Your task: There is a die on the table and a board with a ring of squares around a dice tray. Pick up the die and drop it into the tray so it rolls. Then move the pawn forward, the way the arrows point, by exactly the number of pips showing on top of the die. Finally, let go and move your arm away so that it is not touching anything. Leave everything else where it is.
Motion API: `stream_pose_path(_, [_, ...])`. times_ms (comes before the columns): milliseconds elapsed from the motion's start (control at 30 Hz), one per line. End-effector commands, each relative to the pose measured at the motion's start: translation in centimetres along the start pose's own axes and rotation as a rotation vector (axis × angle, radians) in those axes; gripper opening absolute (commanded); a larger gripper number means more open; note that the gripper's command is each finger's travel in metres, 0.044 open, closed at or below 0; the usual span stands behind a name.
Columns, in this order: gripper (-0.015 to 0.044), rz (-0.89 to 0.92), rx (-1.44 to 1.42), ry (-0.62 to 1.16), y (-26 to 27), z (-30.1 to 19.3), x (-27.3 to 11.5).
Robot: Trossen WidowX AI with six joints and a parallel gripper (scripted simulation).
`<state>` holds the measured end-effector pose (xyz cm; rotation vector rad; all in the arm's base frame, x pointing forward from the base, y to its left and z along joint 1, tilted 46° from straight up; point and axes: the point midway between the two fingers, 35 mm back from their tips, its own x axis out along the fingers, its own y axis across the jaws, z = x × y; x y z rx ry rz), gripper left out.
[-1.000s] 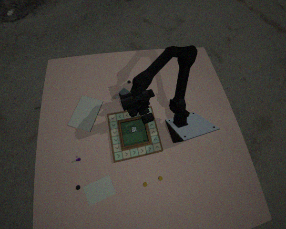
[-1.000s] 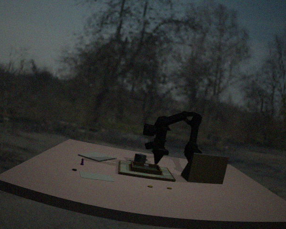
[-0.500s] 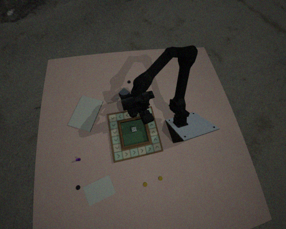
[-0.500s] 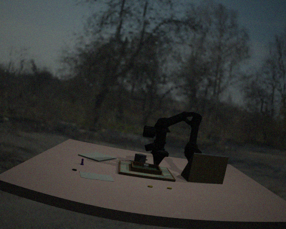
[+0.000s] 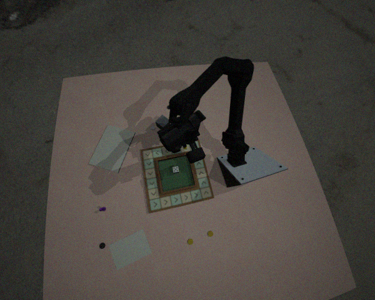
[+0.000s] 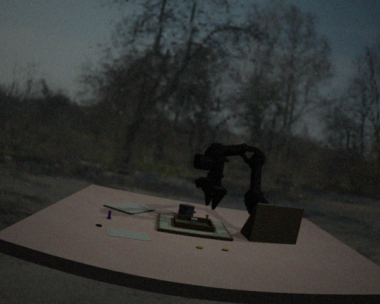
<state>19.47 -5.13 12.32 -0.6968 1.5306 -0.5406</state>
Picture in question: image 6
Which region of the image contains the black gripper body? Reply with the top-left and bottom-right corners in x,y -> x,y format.
201,171 -> 227,195

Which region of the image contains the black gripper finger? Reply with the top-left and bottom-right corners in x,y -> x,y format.
210,193 -> 225,210
202,189 -> 212,206

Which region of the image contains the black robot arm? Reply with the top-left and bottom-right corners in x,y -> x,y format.
193,142 -> 269,215

